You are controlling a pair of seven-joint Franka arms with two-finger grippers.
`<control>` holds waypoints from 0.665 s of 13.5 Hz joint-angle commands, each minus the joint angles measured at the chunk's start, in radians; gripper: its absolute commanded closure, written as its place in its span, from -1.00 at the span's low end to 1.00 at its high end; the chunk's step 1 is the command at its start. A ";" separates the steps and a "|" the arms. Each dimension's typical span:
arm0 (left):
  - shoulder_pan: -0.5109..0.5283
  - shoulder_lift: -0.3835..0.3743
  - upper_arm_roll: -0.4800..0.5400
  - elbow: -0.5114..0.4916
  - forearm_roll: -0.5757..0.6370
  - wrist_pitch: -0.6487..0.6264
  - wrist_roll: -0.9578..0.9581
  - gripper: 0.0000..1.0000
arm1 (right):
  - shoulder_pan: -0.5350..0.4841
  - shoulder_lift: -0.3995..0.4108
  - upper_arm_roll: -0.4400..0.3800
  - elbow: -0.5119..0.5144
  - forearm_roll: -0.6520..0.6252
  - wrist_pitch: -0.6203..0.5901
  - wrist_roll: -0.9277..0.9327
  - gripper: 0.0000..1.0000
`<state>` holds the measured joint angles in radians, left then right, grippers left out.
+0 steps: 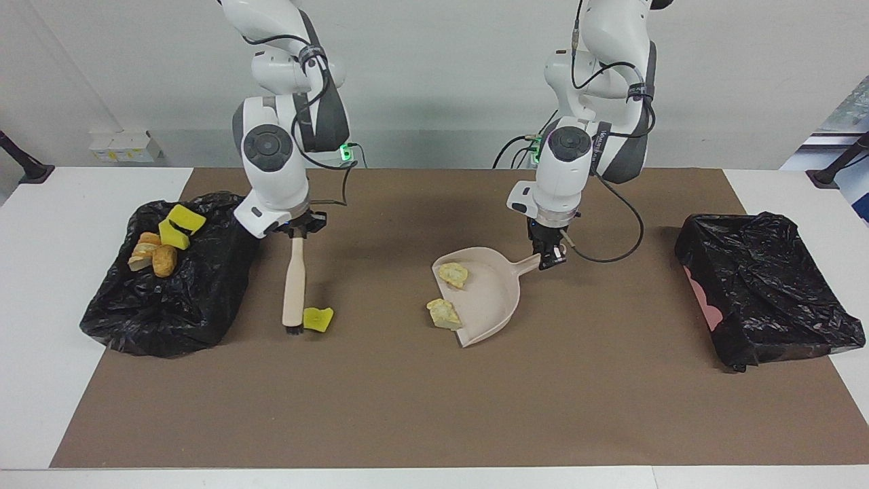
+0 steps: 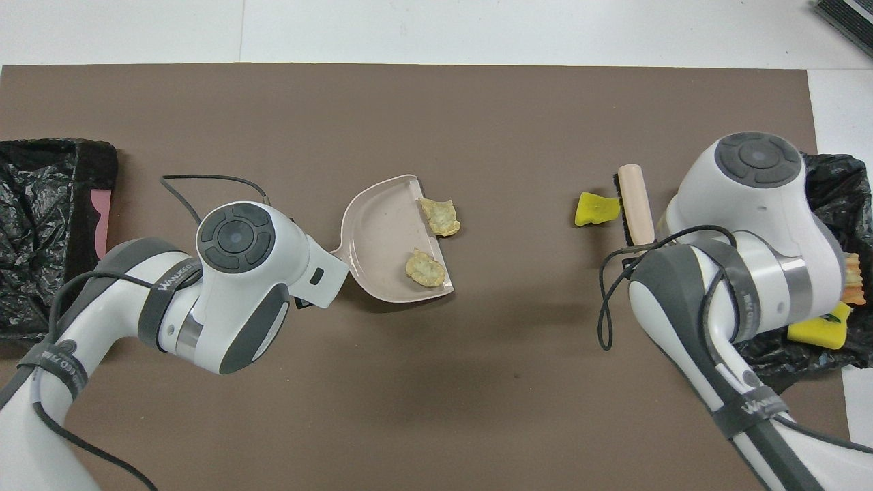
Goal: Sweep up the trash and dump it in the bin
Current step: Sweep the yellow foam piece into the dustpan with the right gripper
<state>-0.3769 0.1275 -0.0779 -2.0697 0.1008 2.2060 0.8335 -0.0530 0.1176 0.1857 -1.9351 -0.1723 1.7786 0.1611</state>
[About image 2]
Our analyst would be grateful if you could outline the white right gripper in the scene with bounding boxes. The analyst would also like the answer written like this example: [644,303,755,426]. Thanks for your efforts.
[656,194,683,237]

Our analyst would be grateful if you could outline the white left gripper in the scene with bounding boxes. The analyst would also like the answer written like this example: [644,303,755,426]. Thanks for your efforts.
[293,234,350,309]

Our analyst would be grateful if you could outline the beige hand brush black bristles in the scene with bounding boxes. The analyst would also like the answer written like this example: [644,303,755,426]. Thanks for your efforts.
[612,164,657,248]

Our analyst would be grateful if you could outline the beige plastic dustpan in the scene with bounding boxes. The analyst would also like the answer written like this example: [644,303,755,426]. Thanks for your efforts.
[331,175,456,303]

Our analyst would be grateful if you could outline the orange toy croissant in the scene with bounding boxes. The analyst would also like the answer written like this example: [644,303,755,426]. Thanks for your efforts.
[840,252,867,306]
[405,248,447,288]

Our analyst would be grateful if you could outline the cream foam chunk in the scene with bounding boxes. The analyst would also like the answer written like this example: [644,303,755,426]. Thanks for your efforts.
[417,198,462,238]

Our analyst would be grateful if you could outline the black plastic trash bag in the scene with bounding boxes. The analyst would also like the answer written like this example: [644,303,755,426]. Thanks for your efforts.
[0,138,119,342]
[737,151,873,395]

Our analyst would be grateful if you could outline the pink plastic bin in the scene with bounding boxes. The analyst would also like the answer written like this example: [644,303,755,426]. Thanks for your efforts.
[89,190,112,260]

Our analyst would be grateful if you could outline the brown table mat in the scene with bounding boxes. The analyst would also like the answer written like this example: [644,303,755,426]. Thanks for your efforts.
[0,63,857,491]

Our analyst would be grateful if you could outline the grey ribbed metal block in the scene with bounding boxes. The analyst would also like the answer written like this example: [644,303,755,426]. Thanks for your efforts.
[814,0,873,59]

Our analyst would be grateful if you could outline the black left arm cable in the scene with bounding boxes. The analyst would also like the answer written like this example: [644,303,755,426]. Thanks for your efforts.
[27,175,273,491]

